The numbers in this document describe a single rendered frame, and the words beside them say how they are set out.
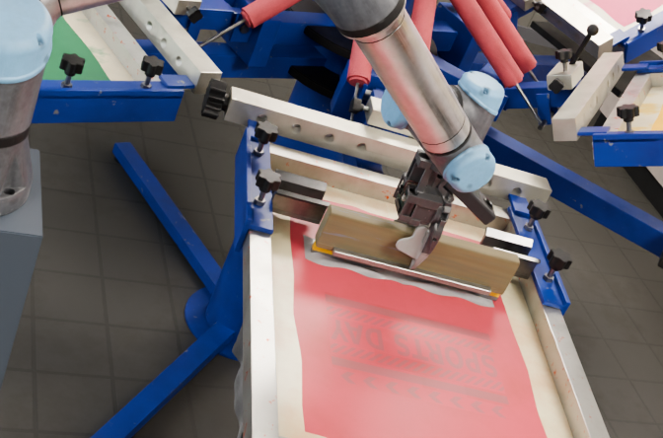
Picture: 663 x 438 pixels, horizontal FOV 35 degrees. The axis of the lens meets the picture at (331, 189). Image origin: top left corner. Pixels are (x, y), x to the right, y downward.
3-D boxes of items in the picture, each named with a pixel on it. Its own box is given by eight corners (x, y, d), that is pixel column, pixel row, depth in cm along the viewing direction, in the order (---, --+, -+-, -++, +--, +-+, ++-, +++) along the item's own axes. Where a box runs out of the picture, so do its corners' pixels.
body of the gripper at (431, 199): (391, 198, 182) (416, 140, 176) (436, 210, 184) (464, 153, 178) (396, 224, 176) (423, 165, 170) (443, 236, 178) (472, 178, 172)
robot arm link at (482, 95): (450, 64, 167) (493, 70, 171) (424, 122, 172) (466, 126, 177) (475, 91, 161) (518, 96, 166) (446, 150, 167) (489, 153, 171)
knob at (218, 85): (228, 130, 201) (241, 98, 198) (199, 122, 200) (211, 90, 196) (229, 111, 208) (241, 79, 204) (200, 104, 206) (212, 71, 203)
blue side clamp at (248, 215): (261, 258, 178) (275, 226, 175) (233, 252, 177) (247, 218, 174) (259, 164, 203) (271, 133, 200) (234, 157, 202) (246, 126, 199)
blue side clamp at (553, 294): (553, 331, 192) (571, 303, 189) (529, 326, 191) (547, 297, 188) (517, 235, 217) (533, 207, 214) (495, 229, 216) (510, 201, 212)
